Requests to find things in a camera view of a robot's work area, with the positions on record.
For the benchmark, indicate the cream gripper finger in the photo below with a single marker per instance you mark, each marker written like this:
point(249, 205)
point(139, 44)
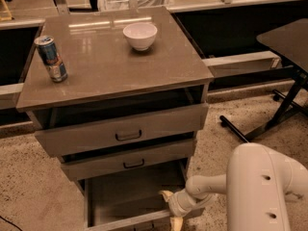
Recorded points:
point(166, 195)
point(176, 224)

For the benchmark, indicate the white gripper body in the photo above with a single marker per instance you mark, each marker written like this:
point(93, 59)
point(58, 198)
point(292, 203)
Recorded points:
point(176, 203)

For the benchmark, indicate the grey bottom drawer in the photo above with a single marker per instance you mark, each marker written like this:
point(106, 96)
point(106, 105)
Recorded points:
point(130, 200)

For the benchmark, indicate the grey drawer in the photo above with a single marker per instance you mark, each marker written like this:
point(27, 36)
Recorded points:
point(113, 132)
point(130, 200)
point(140, 157)

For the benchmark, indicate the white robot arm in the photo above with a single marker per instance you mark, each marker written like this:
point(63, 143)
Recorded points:
point(255, 184)

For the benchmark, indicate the grey top drawer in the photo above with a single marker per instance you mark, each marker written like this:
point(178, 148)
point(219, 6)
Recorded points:
point(113, 132)

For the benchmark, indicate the grey drawer cabinet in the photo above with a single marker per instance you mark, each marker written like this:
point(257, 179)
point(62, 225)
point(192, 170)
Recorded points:
point(107, 78)

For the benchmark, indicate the grey middle drawer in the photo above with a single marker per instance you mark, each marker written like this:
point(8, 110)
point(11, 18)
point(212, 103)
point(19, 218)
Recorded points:
point(140, 157)

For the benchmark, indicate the white ceramic bowl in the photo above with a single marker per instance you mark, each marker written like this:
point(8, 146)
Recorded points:
point(140, 36)

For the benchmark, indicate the blue silver drink can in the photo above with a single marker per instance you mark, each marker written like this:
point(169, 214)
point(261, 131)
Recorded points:
point(48, 52)

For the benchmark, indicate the white wire basket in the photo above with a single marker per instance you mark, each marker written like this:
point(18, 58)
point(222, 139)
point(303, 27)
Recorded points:
point(120, 5)

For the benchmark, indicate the yellow frame object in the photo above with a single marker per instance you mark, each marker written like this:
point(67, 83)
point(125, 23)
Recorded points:
point(5, 13)

